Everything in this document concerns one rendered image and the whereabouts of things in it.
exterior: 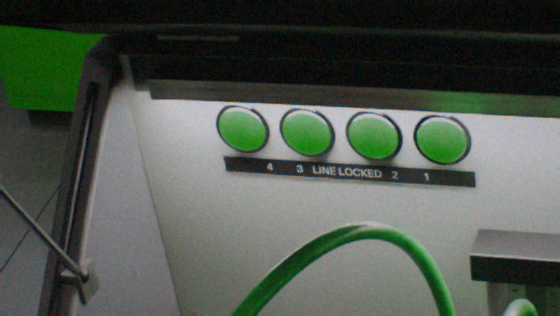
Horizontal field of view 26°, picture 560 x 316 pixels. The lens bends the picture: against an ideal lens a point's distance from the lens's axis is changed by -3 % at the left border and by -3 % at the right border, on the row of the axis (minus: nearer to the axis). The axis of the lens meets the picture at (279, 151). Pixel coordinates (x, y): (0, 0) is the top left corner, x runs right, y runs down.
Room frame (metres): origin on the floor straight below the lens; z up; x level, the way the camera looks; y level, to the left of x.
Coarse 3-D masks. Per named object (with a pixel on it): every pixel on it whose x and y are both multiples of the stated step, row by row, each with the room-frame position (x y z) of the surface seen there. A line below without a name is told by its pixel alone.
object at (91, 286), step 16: (0, 176) 0.80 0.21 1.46; (0, 192) 0.80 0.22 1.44; (16, 208) 0.81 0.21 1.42; (32, 224) 0.82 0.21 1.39; (48, 240) 0.83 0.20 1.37; (64, 256) 0.84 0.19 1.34; (64, 272) 0.86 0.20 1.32; (80, 272) 0.86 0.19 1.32; (80, 288) 0.85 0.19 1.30; (96, 288) 0.87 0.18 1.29
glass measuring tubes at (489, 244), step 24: (480, 240) 0.84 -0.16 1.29; (504, 240) 0.83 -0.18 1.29; (528, 240) 0.83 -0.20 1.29; (552, 240) 0.82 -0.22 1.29; (480, 264) 0.82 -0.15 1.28; (504, 264) 0.81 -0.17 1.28; (528, 264) 0.80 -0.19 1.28; (552, 264) 0.79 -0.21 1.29; (480, 288) 0.85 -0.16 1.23; (504, 288) 0.82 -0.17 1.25; (528, 288) 0.81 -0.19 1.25; (552, 288) 0.82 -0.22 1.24; (552, 312) 0.82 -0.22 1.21
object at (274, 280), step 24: (312, 240) 0.69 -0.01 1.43; (336, 240) 0.69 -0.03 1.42; (360, 240) 0.71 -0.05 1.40; (384, 240) 0.73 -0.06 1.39; (408, 240) 0.74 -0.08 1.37; (288, 264) 0.66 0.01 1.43; (432, 264) 0.76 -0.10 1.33; (264, 288) 0.65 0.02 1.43; (432, 288) 0.77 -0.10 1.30; (240, 312) 0.63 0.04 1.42
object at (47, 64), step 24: (0, 48) 3.64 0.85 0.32; (24, 48) 3.60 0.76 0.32; (48, 48) 3.56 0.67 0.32; (72, 48) 3.52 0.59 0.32; (0, 72) 3.66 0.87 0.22; (24, 72) 3.61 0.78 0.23; (48, 72) 3.57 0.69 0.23; (72, 72) 3.53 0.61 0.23; (24, 96) 3.63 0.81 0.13; (48, 96) 3.58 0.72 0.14; (72, 96) 3.54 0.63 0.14; (48, 120) 3.65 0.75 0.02
